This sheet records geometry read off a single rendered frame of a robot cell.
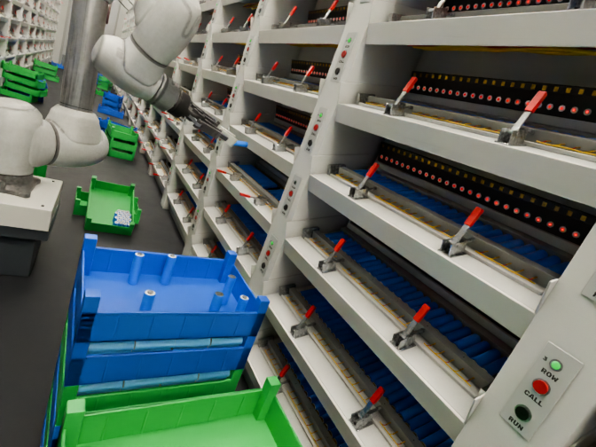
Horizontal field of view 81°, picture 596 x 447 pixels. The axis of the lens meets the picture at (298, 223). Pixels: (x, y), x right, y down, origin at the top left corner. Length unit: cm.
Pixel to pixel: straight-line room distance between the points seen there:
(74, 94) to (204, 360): 107
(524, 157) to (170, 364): 65
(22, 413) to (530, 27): 123
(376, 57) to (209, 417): 86
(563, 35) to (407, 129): 26
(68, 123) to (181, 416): 110
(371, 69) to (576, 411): 79
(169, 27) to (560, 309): 91
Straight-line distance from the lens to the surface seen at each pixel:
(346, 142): 98
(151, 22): 98
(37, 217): 135
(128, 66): 100
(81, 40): 149
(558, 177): 58
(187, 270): 81
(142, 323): 61
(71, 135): 146
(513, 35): 71
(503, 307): 58
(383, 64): 101
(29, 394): 111
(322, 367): 88
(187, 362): 69
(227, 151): 159
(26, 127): 138
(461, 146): 66
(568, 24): 67
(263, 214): 112
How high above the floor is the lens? 80
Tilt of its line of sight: 15 degrees down
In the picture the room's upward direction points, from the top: 22 degrees clockwise
